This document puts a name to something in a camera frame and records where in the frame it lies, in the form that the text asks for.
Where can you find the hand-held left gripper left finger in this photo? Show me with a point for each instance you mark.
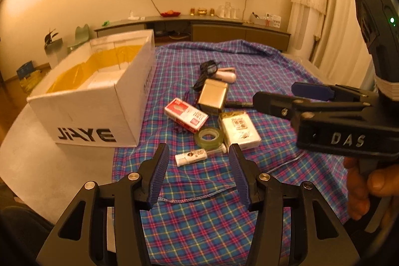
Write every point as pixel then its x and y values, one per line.
pixel 159 175

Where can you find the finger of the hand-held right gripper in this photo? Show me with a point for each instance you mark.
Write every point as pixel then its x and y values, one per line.
pixel 311 91
pixel 271 104

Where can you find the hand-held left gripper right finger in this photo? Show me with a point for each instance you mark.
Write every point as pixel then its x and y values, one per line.
pixel 240 178

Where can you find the small white tube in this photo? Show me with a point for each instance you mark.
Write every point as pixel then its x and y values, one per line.
pixel 190 158

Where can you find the white patterned card deck box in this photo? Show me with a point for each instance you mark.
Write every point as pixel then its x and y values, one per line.
pixel 240 132

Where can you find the clear tape roll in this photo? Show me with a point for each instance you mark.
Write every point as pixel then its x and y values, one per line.
pixel 199 141

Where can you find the white oval case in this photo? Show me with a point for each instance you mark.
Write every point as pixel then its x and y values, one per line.
pixel 226 76

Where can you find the small kraft paper box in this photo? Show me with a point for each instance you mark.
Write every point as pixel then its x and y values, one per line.
pixel 212 94

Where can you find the red and white card box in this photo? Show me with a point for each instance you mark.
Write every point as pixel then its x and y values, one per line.
pixel 184 113

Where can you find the black sunglasses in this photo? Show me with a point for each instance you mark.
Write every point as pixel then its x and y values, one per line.
pixel 207 68

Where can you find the purple action figure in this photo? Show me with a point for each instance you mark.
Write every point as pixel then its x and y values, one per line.
pixel 187 96

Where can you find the white cardboard box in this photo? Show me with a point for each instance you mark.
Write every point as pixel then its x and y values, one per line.
pixel 93 116

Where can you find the person's right hand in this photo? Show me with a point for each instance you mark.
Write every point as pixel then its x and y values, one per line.
pixel 383 182

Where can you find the black pen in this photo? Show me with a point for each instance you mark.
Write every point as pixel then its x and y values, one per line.
pixel 238 104

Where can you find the plaid blanket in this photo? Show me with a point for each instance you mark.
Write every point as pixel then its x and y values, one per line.
pixel 193 222

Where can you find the cream curtain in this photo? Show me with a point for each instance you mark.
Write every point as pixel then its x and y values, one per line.
pixel 343 19

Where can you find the white desk organizer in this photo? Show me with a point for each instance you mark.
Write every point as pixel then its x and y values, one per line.
pixel 265 21

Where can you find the long grey television cabinet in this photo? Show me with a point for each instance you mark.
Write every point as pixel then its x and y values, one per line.
pixel 218 32

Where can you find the group of glass cups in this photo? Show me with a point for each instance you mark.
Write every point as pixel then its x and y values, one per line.
pixel 228 11

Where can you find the gold censer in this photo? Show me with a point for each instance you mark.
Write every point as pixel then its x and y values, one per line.
pixel 202 12

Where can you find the red fruit plate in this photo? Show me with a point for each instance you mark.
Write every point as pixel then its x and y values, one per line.
pixel 170 14

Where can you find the dark cloth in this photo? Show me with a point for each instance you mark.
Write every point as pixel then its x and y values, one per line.
pixel 21 238

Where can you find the green plastic chair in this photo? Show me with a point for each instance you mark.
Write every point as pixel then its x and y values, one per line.
pixel 80 35

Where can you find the small white figurine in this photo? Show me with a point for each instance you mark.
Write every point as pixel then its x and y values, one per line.
pixel 133 16

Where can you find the small green toy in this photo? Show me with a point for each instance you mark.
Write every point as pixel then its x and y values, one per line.
pixel 106 23

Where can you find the potted plant in white pot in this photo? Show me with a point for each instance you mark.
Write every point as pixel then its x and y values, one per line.
pixel 56 49

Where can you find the blue plastic crate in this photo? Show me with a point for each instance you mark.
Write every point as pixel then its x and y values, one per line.
pixel 25 69

